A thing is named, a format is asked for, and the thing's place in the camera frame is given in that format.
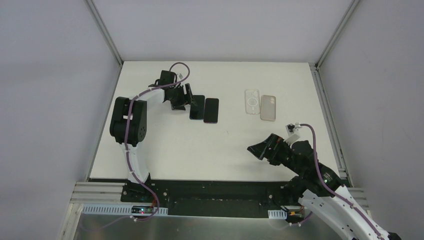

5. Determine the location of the blue smartphone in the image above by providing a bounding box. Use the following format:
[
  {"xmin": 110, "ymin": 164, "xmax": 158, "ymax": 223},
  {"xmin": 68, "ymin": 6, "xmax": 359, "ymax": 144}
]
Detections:
[{"xmin": 189, "ymin": 95, "xmax": 206, "ymax": 120}]

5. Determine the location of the black smartphone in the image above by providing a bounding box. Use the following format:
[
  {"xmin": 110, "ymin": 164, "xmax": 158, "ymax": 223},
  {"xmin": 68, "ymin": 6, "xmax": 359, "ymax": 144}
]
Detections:
[{"xmin": 203, "ymin": 98, "xmax": 220, "ymax": 124}]

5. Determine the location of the clear phone case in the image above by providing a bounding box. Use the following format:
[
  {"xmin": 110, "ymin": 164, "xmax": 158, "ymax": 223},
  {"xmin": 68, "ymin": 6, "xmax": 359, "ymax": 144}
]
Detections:
[{"xmin": 244, "ymin": 89, "xmax": 261, "ymax": 115}]

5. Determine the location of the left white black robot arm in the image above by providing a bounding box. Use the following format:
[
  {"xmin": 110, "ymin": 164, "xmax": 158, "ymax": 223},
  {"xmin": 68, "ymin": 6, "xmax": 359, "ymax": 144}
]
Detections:
[{"xmin": 109, "ymin": 70, "xmax": 200, "ymax": 203}]

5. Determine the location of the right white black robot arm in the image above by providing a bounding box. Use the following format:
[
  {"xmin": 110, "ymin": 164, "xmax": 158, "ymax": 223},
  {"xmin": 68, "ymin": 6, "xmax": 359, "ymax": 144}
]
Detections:
[{"xmin": 247, "ymin": 133, "xmax": 400, "ymax": 240}]

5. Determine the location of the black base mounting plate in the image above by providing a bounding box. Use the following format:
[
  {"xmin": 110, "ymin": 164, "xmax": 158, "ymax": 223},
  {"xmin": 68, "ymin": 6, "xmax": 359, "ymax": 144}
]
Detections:
[{"xmin": 120, "ymin": 179, "xmax": 301, "ymax": 218}]

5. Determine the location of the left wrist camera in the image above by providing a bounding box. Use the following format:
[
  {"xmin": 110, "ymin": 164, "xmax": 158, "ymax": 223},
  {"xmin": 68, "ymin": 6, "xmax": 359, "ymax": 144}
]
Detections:
[{"xmin": 175, "ymin": 73, "xmax": 185, "ymax": 82}]

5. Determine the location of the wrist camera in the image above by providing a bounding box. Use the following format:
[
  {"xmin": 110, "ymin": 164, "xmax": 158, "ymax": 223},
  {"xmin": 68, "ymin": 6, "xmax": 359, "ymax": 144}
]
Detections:
[
  {"xmin": 285, "ymin": 122, "xmax": 301, "ymax": 146},
  {"xmin": 175, "ymin": 73, "xmax": 185, "ymax": 82}
]

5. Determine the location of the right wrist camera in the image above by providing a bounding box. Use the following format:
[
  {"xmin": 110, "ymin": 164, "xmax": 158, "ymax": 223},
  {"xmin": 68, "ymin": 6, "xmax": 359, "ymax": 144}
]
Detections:
[{"xmin": 285, "ymin": 122, "xmax": 301, "ymax": 146}]

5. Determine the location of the right white cable duct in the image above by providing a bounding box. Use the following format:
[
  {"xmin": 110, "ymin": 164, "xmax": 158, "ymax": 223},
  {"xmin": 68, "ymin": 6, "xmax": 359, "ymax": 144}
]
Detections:
[{"xmin": 267, "ymin": 209, "xmax": 288, "ymax": 220}]

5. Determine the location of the white cable duct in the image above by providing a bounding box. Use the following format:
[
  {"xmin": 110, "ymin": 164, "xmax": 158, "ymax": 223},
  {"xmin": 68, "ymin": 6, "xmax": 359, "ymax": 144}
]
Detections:
[
  {"xmin": 267, "ymin": 209, "xmax": 288, "ymax": 220},
  {"xmin": 81, "ymin": 204, "xmax": 168, "ymax": 217}
]

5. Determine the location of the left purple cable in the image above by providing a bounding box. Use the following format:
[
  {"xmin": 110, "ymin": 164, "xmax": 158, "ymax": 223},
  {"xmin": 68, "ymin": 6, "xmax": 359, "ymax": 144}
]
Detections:
[{"xmin": 123, "ymin": 62, "xmax": 191, "ymax": 222}]

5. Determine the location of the aluminium frame rail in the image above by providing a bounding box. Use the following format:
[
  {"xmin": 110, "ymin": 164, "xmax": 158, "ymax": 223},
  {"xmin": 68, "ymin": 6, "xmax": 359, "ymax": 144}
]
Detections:
[{"xmin": 70, "ymin": 182, "xmax": 124, "ymax": 204}]

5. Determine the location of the left white cable duct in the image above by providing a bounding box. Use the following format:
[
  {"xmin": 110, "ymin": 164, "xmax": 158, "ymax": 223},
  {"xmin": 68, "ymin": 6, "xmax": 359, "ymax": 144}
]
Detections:
[{"xmin": 81, "ymin": 204, "xmax": 168, "ymax": 217}]

